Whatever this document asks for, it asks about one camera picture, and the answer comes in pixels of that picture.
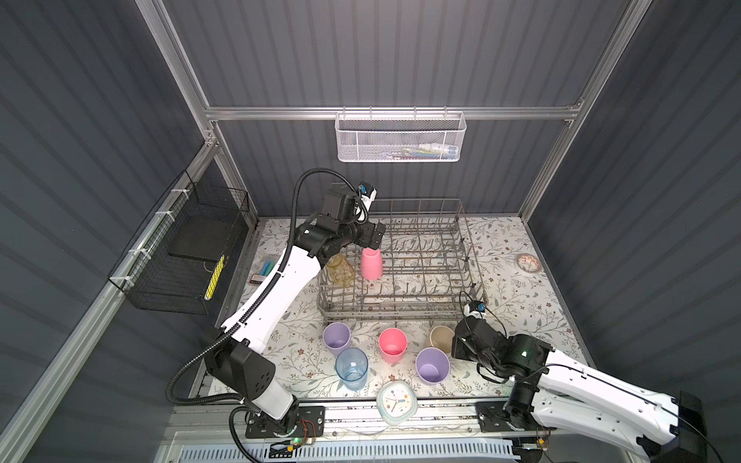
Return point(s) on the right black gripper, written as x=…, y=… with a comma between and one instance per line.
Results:
x=455, y=349

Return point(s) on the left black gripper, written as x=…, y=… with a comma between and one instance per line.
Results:
x=365, y=238

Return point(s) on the pink cup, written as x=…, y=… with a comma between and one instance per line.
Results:
x=371, y=264
x=393, y=344

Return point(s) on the beige cup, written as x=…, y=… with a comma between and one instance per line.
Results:
x=441, y=337

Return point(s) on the clear amber glass cup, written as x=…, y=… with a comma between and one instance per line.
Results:
x=340, y=271

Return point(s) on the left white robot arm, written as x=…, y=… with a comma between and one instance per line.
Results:
x=236, y=354

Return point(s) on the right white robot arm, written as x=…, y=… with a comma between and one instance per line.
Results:
x=553, y=391

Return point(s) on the small patterned dish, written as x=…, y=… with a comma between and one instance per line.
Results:
x=528, y=263

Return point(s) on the lilac cup front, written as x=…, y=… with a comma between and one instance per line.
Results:
x=433, y=365

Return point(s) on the lilac cup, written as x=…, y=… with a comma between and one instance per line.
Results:
x=336, y=337
x=433, y=365

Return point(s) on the white mint clock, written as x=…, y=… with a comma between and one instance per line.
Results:
x=396, y=403

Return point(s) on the items in white basket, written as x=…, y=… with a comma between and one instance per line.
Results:
x=425, y=152

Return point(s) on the coloured marker pack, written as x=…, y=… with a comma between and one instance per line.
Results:
x=263, y=271

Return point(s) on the lilac cup left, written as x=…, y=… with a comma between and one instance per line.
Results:
x=336, y=337

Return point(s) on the clear blue cup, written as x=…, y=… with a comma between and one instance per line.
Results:
x=352, y=366

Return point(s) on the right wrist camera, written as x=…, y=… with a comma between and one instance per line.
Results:
x=474, y=309

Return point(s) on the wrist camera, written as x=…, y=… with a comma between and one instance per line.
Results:
x=474, y=309
x=367, y=194

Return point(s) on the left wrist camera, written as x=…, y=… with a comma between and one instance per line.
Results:
x=367, y=194

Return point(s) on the grey wire dish rack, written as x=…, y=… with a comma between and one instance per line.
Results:
x=430, y=267

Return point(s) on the white mesh wall basket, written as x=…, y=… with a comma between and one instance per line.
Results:
x=364, y=137

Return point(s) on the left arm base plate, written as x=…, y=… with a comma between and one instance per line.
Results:
x=301, y=421

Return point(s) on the black wire wall basket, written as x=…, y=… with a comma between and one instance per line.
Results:
x=169, y=268

